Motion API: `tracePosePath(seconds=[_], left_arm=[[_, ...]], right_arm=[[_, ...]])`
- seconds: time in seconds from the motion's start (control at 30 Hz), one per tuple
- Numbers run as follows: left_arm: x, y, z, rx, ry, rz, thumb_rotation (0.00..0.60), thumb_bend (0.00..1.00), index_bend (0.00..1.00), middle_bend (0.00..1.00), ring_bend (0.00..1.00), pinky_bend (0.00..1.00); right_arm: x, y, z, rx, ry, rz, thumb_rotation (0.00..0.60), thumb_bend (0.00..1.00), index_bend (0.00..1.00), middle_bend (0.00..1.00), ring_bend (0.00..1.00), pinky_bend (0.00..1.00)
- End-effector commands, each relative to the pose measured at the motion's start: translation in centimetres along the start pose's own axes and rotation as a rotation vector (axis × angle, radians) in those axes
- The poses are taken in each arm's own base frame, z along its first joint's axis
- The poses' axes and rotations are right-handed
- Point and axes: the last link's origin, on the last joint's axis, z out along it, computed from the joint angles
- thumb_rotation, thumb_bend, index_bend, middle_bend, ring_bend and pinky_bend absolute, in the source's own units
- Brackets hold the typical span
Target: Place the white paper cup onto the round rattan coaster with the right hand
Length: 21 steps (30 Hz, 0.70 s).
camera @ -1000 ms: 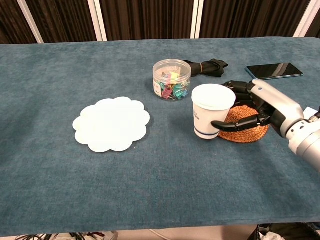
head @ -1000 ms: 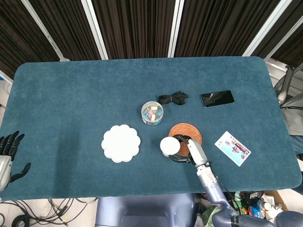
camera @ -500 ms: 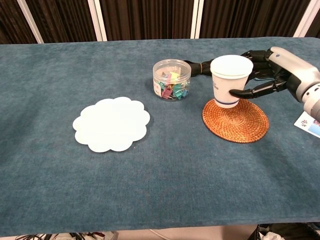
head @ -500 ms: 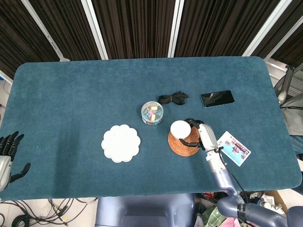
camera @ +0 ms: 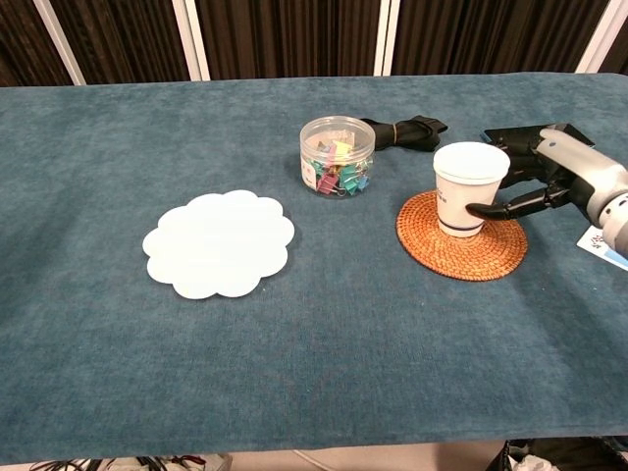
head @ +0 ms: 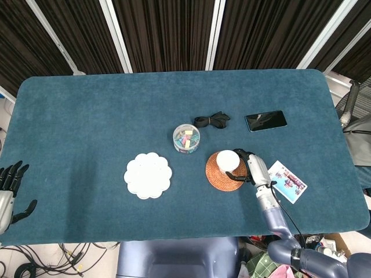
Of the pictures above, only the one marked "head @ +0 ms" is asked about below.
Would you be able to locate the left black-fingered robot hand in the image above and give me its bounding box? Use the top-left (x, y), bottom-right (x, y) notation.
top-left (0, 160), bottom-right (38, 235)

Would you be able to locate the right black-fingered robot hand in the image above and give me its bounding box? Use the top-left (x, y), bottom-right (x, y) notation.
top-left (225, 148), bottom-right (275, 188)

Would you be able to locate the white cup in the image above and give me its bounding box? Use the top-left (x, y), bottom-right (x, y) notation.
top-left (216, 149), bottom-right (241, 175)

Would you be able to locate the brown woven round coaster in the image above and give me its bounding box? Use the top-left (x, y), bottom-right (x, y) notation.
top-left (205, 152), bottom-right (249, 192)

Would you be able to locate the picture postcard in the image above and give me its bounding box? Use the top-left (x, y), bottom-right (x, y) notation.
top-left (267, 160), bottom-right (308, 205)

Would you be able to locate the black smartphone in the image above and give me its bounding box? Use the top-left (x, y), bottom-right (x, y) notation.
top-left (244, 109), bottom-right (288, 133)

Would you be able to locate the clear tub of colourful clips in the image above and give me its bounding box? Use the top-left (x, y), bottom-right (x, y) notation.
top-left (173, 123), bottom-right (201, 155)

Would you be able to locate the green checked bag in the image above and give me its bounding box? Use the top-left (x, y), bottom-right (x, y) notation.
top-left (246, 251), bottom-right (279, 278)

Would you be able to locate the pink cloth item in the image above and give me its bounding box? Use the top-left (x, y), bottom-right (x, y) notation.
top-left (267, 264), bottom-right (295, 278)

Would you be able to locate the grey office chair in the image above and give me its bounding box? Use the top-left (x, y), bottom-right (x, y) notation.
top-left (335, 79), bottom-right (371, 167)

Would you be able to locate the cardboard box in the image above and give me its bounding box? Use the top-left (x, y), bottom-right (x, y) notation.
top-left (317, 233), bottom-right (353, 260)

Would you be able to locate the white flower-shaped plate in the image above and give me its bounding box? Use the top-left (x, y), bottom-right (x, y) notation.
top-left (123, 151), bottom-right (173, 200)

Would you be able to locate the blue-grey robot torso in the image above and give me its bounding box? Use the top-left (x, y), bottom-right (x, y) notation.
top-left (115, 237), bottom-right (241, 278)

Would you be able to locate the teal table mat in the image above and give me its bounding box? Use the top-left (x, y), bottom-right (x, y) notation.
top-left (0, 68), bottom-right (370, 247)

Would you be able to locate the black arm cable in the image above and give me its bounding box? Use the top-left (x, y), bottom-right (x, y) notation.
top-left (270, 180), bottom-right (307, 248)

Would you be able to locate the black folded strap bundle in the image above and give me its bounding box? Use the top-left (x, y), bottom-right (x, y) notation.
top-left (193, 111), bottom-right (232, 130)

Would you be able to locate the black floor cable tangle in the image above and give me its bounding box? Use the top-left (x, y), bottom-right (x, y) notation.
top-left (0, 242), bottom-right (121, 278)

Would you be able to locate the white partition frame post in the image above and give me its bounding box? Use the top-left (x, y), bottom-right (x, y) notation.
top-left (99, 0), bottom-right (133, 74)
top-left (296, 0), bottom-right (359, 70)
top-left (25, 0), bottom-right (86, 75)
top-left (206, 0), bottom-right (227, 71)

